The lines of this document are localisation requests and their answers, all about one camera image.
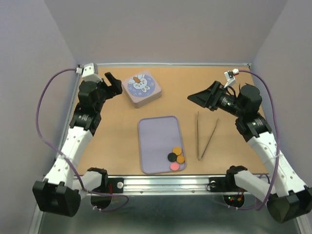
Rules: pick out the metal tongs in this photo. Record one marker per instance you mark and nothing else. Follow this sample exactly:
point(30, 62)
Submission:
point(203, 142)

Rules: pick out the square cookie tin with cups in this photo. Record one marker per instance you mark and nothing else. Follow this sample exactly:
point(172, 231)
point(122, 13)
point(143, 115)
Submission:
point(139, 102)

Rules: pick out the brown scalloped cookie right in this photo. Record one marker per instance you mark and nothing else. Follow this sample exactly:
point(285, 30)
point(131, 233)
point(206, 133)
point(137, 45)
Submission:
point(180, 159)

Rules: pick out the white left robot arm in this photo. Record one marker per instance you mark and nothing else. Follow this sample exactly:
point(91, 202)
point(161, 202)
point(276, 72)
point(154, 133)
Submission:
point(62, 189)

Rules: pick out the silver tin lid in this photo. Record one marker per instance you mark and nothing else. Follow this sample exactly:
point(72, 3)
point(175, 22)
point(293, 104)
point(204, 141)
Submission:
point(142, 84)

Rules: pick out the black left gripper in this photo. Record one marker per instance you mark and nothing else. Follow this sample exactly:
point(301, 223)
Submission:
point(116, 85)

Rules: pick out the lavender plastic tray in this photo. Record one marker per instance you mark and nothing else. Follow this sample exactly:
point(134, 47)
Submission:
point(158, 136)

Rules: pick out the circuit board with leds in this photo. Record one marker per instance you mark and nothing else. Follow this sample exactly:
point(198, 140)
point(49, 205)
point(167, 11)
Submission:
point(234, 200)

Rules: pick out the pink round cookie lower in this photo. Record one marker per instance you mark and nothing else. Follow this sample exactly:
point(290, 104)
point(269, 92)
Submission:
point(174, 166)

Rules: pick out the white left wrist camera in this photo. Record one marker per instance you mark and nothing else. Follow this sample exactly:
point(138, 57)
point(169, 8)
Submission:
point(90, 73)

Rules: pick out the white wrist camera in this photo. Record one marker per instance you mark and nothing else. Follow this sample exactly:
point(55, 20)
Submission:
point(90, 73)
point(230, 77)

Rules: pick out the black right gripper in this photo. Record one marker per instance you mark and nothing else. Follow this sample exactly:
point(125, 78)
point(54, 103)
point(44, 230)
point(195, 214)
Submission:
point(208, 98)

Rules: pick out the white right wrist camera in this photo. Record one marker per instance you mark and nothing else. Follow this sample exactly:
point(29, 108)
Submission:
point(230, 77)

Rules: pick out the black sandwich cookie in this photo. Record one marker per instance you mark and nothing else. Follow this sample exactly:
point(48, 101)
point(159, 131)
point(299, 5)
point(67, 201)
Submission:
point(172, 157)

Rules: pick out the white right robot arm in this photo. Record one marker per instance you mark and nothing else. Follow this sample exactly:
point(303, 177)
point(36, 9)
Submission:
point(287, 196)

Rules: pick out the aluminium mounting rail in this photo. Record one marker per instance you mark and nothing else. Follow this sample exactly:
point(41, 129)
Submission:
point(168, 204)

